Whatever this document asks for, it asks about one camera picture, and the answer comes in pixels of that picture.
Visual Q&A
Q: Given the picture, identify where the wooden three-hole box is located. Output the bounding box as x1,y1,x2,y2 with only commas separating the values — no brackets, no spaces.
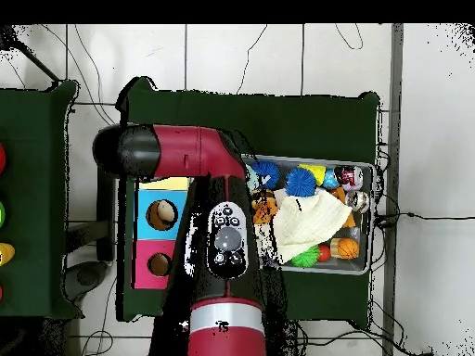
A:
131,176,191,291

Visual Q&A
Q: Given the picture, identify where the shallow mesh bin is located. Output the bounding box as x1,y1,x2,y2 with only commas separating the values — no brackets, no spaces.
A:
240,153,376,276

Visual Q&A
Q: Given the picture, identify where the mint green waffle cloth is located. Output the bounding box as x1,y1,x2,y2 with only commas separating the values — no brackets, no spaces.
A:
245,164,261,192

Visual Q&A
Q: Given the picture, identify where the toy burger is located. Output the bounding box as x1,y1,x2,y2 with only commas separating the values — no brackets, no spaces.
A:
250,188,276,209

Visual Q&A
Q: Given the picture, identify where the blue spiky ball with eyes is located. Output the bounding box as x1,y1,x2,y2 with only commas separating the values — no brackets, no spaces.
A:
284,167,317,197

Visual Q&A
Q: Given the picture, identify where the cream waffle cloth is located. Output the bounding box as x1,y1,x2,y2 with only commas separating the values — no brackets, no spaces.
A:
266,188,353,264

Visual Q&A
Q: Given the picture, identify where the yellow foam wedge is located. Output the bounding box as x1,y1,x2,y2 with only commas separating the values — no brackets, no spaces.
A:
298,163,327,186

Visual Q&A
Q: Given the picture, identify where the green spiky ball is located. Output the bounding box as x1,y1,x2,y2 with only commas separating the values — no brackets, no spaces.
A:
290,245,321,269

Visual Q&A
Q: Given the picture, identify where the dark green table cloth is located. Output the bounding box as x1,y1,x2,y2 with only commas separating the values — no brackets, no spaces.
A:
116,76,381,329

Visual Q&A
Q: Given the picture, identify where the crushed soda can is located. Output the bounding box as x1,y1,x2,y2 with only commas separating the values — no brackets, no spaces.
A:
333,165,365,192

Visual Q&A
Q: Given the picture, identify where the orange toy basketball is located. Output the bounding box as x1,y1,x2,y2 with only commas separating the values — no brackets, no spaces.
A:
329,237,361,261

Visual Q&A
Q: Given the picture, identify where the black upright bar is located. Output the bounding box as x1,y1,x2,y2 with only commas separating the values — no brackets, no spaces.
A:
96,170,117,261

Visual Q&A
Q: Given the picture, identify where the dark green side table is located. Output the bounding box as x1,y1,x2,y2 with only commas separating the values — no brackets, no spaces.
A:
0,80,84,321

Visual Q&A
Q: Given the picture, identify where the yellow round object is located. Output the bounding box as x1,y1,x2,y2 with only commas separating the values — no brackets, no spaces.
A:
0,242,16,267

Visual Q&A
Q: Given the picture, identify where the black floor cable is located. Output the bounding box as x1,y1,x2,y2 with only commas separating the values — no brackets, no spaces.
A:
374,211,475,228

